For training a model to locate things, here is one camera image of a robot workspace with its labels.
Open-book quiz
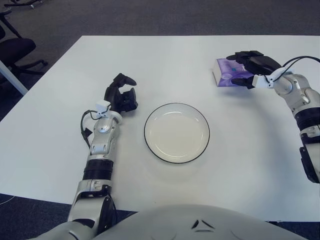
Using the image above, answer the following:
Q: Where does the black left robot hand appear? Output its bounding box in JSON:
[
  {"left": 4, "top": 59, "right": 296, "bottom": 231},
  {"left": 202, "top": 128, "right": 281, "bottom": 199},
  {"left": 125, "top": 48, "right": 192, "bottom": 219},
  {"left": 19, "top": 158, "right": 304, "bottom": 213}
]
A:
[{"left": 103, "top": 73, "right": 139, "bottom": 114}]

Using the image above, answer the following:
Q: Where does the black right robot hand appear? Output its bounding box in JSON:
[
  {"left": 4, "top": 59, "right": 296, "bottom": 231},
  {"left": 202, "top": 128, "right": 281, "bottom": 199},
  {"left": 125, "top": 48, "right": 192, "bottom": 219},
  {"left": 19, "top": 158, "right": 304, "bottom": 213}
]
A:
[{"left": 226, "top": 50, "right": 282, "bottom": 90}]

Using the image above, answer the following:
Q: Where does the purple tissue paper pack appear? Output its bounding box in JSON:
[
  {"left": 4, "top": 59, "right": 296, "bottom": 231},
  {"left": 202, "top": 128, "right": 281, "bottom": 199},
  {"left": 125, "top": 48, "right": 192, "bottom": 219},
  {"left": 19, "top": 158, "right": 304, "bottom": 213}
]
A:
[{"left": 211, "top": 58, "right": 254, "bottom": 88}]

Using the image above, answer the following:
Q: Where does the white plate with black rim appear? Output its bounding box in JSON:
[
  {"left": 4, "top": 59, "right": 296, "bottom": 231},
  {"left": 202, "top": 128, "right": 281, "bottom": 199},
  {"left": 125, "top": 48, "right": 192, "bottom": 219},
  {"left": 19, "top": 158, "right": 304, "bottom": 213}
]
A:
[{"left": 143, "top": 102, "right": 211, "bottom": 165}]

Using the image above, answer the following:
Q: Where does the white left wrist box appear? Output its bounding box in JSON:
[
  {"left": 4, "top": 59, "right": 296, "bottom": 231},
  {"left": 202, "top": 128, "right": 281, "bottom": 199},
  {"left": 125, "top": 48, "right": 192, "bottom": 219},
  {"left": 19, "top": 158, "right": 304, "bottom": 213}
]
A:
[{"left": 96, "top": 99, "right": 111, "bottom": 115}]

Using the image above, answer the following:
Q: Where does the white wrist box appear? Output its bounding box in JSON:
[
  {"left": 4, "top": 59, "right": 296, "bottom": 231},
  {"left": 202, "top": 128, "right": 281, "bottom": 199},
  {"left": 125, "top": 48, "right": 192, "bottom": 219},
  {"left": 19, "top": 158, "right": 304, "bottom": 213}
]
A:
[
  {"left": 251, "top": 67, "right": 288, "bottom": 90},
  {"left": 96, "top": 99, "right": 111, "bottom": 115}
]

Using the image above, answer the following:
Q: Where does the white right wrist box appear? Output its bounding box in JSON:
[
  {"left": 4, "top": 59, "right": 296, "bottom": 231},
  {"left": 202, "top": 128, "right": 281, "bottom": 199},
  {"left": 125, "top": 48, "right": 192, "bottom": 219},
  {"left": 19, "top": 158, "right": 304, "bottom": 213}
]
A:
[{"left": 251, "top": 67, "right": 288, "bottom": 90}]

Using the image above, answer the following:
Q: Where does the white desk leg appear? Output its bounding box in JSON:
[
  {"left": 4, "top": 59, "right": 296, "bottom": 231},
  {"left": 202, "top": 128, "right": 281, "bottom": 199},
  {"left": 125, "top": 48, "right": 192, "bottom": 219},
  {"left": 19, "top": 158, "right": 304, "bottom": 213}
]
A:
[{"left": 0, "top": 61, "right": 28, "bottom": 97}]

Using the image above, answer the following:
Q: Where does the black office chair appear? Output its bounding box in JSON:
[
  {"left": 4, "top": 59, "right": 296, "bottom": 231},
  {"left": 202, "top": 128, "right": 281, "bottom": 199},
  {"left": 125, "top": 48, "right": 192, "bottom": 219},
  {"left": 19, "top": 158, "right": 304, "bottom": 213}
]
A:
[{"left": 0, "top": 23, "right": 49, "bottom": 84}]

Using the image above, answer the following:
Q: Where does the black wheeled rack base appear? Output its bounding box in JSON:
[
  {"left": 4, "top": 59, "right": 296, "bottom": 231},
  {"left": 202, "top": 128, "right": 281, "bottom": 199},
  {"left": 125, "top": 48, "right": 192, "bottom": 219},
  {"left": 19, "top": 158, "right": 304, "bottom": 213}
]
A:
[{"left": 4, "top": 0, "right": 59, "bottom": 9}]

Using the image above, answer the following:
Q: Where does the grey robot torso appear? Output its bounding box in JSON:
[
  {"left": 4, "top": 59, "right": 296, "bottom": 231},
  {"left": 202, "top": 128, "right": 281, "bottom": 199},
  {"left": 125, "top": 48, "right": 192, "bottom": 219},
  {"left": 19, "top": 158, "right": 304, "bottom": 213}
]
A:
[{"left": 34, "top": 203, "right": 320, "bottom": 240}]

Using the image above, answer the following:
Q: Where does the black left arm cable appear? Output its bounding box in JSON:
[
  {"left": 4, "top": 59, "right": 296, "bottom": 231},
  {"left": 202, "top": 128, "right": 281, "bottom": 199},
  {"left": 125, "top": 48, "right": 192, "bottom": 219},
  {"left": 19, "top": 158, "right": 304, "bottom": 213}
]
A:
[{"left": 79, "top": 109, "right": 101, "bottom": 149}]

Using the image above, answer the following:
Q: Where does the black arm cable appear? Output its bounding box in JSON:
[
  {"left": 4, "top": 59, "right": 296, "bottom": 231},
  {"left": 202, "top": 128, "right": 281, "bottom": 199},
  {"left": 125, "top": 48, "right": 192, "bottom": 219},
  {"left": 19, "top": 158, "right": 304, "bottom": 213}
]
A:
[
  {"left": 79, "top": 109, "right": 101, "bottom": 149},
  {"left": 282, "top": 55, "right": 320, "bottom": 71}
]

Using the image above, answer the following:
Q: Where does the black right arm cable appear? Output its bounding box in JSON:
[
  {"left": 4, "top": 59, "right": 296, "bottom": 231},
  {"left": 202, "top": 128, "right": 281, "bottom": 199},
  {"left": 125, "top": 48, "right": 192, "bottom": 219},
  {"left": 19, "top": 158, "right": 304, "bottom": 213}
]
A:
[{"left": 282, "top": 55, "right": 320, "bottom": 71}]

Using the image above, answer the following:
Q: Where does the white floor cable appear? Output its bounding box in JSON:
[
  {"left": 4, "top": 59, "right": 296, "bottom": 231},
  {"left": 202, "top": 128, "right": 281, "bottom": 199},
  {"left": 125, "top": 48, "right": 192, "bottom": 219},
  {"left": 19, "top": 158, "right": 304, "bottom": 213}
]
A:
[{"left": 0, "top": 196, "right": 16, "bottom": 206}]

